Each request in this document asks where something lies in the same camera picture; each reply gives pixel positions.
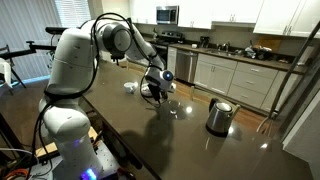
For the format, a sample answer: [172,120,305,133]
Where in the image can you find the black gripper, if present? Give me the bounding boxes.
[148,83,168,105]

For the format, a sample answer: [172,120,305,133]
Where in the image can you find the clear glass cup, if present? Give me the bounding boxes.
[168,99,183,117]

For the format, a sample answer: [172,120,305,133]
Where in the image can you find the small white mug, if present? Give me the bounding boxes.
[123,81,139,95]

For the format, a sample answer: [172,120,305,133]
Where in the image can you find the stainless steel dishwasher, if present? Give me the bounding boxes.
[175,49,199,84]

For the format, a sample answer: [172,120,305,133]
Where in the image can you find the stainless steel kettle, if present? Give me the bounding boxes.
[205,97,241,138]

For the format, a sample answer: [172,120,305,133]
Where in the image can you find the white lower cabinets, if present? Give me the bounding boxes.
[166,46,301,113]

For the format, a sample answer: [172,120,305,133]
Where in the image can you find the white cabinets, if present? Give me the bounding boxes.
[129,0,320,39]
[166,46,301,113]

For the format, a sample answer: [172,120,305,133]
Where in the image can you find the black stove range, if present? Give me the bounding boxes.
[146,30,185,77]

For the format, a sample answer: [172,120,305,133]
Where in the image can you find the black coffee maker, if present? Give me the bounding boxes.
[199,35,211,49]

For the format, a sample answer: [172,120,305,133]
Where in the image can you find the metal sink faucet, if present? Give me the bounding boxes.
[220,41,232,53]

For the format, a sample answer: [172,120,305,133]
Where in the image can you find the stainless steel microwave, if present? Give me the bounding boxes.
[155,5,180,26]

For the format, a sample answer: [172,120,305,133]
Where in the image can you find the pile of dishes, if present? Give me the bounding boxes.
[244,44,274,61]

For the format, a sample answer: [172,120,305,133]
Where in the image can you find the white window blinds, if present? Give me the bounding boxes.
[54,0,93,29]

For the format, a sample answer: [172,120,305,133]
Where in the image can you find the wooden cutting board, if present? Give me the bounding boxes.
[256,34,282,51]

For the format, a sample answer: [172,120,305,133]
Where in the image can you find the grey metal pole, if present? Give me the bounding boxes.
[255,19,320,134]

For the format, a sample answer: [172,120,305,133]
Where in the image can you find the white upper cabinets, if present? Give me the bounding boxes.
[129,0,320,39]

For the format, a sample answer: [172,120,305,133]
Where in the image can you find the grey vertical blinds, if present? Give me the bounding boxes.
[0,0,63,83]

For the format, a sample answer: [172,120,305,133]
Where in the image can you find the white chair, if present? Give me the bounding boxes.
[0,57,13,90]

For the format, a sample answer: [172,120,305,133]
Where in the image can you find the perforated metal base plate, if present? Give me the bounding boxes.
[26,141,122,180]

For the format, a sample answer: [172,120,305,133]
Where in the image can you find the black camera tripod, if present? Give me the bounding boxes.
[0,39,58,89]

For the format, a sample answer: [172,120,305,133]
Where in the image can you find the white cable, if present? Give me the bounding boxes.
[0,147,40,165]

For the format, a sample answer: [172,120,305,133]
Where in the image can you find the orange cable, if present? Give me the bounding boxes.
[2,168,32,180]

